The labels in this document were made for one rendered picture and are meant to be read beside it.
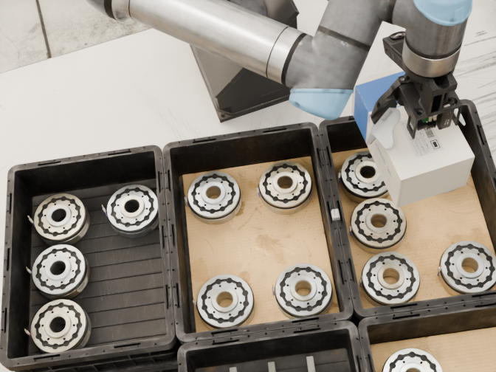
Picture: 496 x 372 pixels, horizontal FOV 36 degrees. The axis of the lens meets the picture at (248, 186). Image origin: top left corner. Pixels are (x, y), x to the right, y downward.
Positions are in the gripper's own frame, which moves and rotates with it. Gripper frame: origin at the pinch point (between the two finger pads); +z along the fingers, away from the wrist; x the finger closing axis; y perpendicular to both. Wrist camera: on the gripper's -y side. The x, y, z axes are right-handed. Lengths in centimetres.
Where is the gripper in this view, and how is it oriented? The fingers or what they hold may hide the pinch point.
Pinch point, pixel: (410, 126)
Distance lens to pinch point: 126.8
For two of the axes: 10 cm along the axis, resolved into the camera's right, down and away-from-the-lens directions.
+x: 9.5, -3.0, 0.7
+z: 0.9, 4.8, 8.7
